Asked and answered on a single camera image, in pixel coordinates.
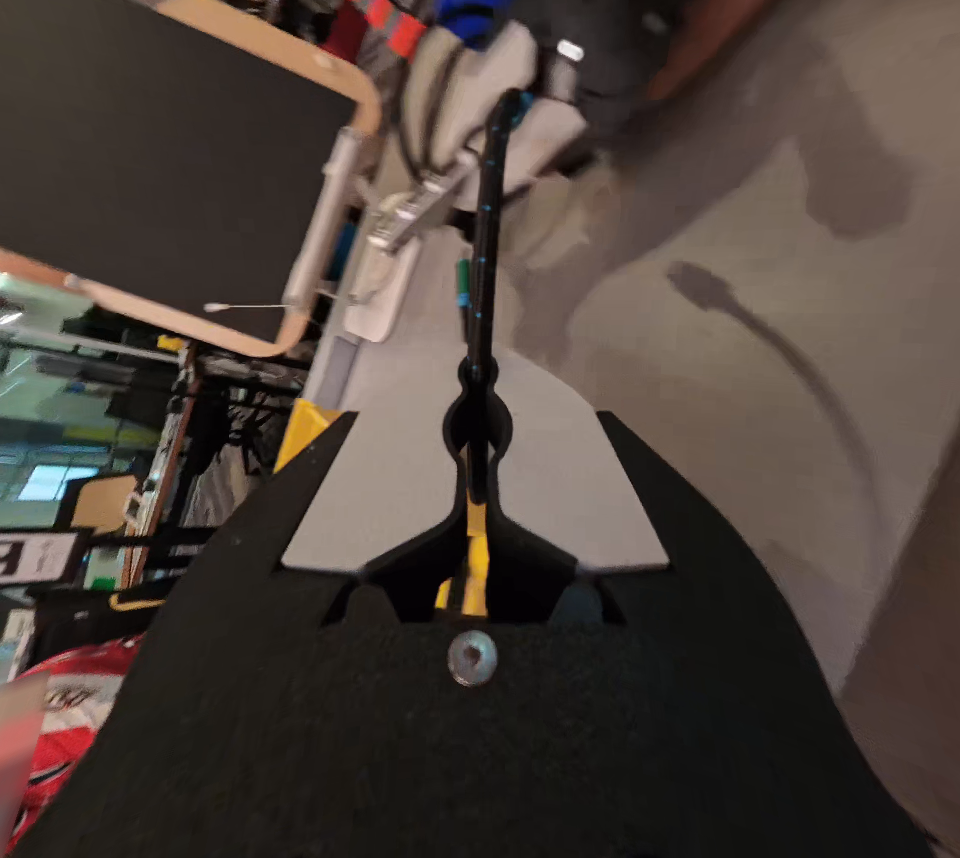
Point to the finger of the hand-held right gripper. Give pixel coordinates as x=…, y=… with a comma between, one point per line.
x=547, y=137
x=465, y=85

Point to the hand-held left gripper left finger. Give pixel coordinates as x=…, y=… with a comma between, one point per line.
x=375, y=490

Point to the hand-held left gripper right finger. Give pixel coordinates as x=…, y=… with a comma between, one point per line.
x=577, y=490

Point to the yellow plastic bin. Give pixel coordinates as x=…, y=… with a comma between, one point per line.
x=300, y=430

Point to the grey hdmi switch box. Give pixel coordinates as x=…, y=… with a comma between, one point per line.
x=409, y=212

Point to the grey desk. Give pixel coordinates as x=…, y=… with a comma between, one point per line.
x=750, y=348

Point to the orange traffic cone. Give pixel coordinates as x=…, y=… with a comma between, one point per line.
x=390, y=25

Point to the black chair with wooden back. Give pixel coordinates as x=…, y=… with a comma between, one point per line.
x=105, y=505

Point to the black backpack with yellow trim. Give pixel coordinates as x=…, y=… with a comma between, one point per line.
x=90, y=618

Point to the black board with wooden rim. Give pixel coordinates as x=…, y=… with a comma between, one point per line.
x=150, y=145

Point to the printed tag sign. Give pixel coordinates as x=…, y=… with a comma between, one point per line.
x=37, y=558

